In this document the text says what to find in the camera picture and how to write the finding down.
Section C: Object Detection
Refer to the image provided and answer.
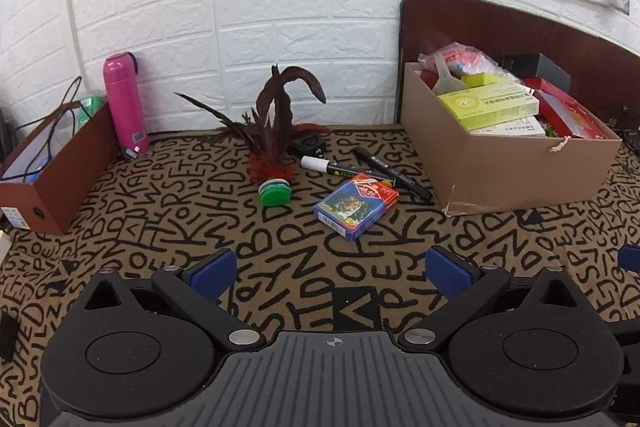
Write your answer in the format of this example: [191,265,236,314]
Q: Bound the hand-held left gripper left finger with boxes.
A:
[84,249,267,353]

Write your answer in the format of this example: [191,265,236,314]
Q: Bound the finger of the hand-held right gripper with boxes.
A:
[618,245,640,275]

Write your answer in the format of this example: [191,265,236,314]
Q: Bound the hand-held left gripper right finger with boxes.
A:
[399,246,586,352]

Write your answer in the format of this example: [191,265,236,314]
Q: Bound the brown cardboard box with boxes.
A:
[402,62,623,215]

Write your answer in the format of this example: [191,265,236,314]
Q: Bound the dark red feather shuttlecock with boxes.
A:
[174,64,333,208]

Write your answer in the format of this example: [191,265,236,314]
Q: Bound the letter-patterned mat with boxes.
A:
[0,124,640,427]

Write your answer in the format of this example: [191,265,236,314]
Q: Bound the blue playing card pack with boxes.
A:
[313,173,400,242]

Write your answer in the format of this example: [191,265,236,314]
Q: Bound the black marker pen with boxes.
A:
[354,147,433,200]

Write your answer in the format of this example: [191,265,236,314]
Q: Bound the red box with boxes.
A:
[522,78,608,138]

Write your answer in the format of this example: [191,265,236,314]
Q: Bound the white-capped marker pen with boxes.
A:
[300,155,396,188]

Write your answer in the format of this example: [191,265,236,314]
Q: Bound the white medicine box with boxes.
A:
[470,117,548,138]

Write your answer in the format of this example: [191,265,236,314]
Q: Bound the small black gadget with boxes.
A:
[290,134,328,160]

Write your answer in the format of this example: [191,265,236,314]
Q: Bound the large yellow-green medicine box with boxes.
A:
[437,82,541,132]

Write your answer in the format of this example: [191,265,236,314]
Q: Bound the brown shoebox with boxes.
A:
[0,99,121,235]

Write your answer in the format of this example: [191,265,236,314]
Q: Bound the pink thermos bottle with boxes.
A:
[103,52,151,154]

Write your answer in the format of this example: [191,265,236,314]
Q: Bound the white plastic scoop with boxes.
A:
[432,53,471,95]

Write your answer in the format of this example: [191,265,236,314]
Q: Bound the small yellow-green medicine box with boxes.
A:
[460,72,526,90]

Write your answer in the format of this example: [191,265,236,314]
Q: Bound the small green box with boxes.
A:
[75,94,108,125]

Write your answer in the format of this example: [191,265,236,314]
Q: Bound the black box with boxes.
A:
[495,53,572,92]

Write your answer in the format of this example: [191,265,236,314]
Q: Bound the clear bag with pink contents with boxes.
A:
[417,42,501,80]

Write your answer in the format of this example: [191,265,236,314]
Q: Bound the small black block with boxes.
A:
[0,311,17,364]

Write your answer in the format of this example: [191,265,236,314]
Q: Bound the dark wooden board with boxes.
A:
[399,0,640,148]

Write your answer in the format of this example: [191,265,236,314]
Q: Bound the blue cable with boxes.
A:
[25,107,76,184]

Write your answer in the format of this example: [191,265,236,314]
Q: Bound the black cable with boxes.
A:
[10,76,85,180]

